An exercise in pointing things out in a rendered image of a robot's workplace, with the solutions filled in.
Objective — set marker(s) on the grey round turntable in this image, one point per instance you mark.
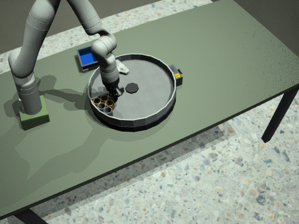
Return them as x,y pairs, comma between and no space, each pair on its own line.
149,93

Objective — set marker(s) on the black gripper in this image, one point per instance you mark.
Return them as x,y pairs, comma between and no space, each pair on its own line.
113,89

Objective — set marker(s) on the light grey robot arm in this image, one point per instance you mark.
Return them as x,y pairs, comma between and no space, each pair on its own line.
22,60

